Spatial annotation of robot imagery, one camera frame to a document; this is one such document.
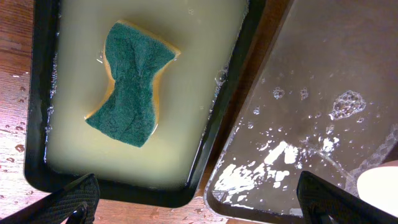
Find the green soapy water tray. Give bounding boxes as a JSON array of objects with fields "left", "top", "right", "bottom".
[{"left": 24, "top": 1, "right": 266, "bottom": 208}]

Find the yellow green sponge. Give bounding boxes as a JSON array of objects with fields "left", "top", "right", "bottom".
[{"left": 85, "top": 20, "right": 180, "bottom": 147}]

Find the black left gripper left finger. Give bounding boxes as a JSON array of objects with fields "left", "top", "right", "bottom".
[{"left": 1, "top": 174, "right": 100, "bottom": 224}]

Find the pink plate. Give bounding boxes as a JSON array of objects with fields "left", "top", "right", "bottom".
[{"left": 357, "top": 161, "right": 398, "bottom": 217}]

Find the dark brown serving tray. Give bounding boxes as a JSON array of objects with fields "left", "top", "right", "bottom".
[{"left": 204, "top": 0, "right": 397, "bottom": 223}]

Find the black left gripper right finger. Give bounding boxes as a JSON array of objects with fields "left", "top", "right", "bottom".
[{"left": 297, "top": 171, "right": 397, "bottom": 224}]

